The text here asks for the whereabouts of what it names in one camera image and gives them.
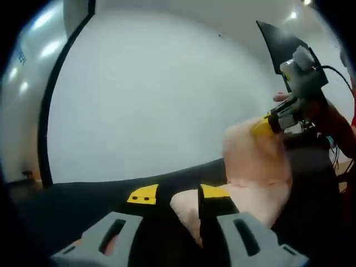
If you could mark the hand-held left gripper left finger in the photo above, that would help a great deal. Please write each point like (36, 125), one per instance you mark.
(91, 242)

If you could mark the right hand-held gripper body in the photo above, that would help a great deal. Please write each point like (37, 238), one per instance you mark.
(303, 78)

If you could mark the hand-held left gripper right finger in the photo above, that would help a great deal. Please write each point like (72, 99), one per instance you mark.
(264, 244)

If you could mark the pink towel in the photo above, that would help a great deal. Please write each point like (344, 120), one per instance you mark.
(256, 172)

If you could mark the person's right hand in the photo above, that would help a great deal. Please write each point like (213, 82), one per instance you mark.
(281, 97)

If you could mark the person's left hand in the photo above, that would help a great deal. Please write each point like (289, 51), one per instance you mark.
(112, 244)

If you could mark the frosted glass partition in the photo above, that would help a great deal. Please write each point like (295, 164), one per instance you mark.
(25, 111)

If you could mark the black partition frame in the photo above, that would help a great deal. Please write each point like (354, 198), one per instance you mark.
(46, 111)

